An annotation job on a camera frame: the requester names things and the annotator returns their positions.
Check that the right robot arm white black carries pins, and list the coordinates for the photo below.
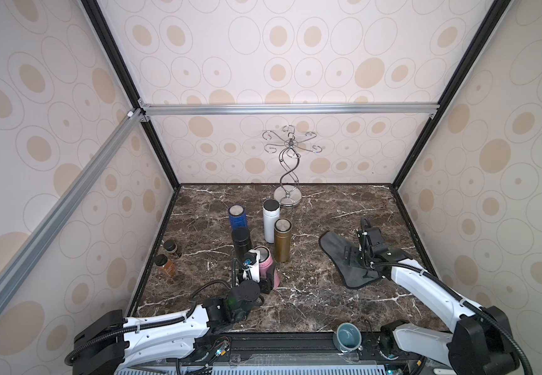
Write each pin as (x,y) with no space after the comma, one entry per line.
(478,340)

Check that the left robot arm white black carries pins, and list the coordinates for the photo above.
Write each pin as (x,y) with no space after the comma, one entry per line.
(115,342)

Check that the pink thermos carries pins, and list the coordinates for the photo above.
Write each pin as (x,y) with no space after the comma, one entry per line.
(267,264)

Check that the orange spice jar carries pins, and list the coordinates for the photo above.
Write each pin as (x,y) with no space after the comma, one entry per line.
(165,264)

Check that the left aluminium frame bar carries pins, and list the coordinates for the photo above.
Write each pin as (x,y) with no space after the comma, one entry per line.
(24,261)

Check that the black thermos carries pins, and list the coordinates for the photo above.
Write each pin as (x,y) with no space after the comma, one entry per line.
(241,237)

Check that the gold thermos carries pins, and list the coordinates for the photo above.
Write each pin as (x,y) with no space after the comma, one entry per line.
(282,240)

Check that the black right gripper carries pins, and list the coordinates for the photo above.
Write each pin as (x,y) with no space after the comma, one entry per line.
(362,253)

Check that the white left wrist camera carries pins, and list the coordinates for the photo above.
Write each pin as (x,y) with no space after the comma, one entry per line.
(251,266)

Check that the dark lid spice jar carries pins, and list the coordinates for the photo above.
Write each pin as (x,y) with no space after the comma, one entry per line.
(171,249)

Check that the grey yellow cleaning cloth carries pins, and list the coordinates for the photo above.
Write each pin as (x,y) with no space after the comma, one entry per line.
(353,276)

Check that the white thermos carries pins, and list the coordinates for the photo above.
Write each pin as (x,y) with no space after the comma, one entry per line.
(271,213)

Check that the blue thermos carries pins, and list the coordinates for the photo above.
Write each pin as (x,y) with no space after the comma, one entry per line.
(237,217)

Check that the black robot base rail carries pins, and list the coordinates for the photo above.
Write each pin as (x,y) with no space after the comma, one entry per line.
(274,353)

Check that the teal ceramic mug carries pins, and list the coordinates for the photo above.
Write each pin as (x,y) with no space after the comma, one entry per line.
(347,338)

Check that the horizontal aluminium frame bar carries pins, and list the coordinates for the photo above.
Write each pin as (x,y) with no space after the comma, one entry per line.
(290,109)

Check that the silver metal cup stand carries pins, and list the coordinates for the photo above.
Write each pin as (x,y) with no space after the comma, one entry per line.
(289,144)

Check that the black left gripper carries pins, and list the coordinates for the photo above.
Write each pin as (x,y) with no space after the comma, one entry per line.
(268,285)

